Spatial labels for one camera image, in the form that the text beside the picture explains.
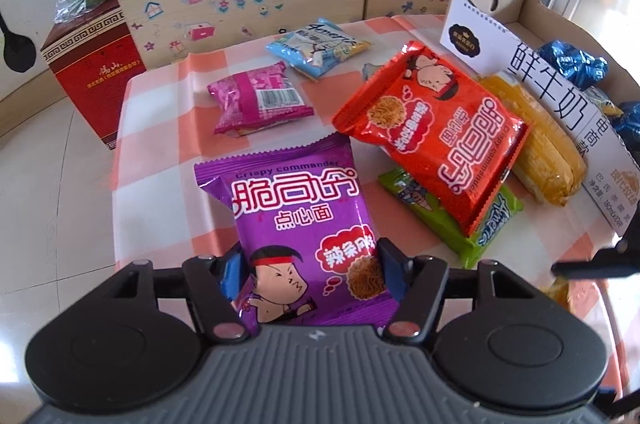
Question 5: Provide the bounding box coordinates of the purple noodle snack packet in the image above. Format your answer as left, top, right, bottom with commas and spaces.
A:
194, 131, 401, 337

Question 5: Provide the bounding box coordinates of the cardboard box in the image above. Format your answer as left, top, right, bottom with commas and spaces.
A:
440, 0, 640, 245

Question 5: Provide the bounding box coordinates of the green snack packet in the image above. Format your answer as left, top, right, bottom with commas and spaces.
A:
377, 168, 525, 270

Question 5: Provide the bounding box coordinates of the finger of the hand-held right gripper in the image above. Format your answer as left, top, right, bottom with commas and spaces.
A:
550, 236, 640, 280

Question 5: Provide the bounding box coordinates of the black vase flower wall sticker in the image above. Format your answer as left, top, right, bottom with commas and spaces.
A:
0, 0, 36, 72

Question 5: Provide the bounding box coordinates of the light blue snack packet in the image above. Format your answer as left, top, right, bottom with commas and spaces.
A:
264, 20, 372, 81

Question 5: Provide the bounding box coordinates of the orange-red noodle snack packet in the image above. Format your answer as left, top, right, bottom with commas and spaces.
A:
332, 40, 532, 239

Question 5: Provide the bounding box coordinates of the red gift box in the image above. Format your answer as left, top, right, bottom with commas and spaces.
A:
40, 0, 148, 151

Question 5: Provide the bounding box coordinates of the small yellow snack packet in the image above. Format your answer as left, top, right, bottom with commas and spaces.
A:
542, 279, 573, 310

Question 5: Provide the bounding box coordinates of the large yellow snack packet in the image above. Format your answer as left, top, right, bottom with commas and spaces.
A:
477, 71, 588, 206

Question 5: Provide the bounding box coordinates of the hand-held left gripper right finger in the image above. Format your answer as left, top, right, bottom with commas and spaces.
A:
377, 236, 538, 341

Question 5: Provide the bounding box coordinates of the magenta snack packet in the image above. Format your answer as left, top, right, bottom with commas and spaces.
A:
207, 61, 315, 137

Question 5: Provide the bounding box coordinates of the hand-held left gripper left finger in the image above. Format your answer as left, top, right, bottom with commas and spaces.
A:
102, 246, 251, 345

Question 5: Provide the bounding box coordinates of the orange white checked tablecloth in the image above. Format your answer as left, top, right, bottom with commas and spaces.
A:
107, 13, 640, 405

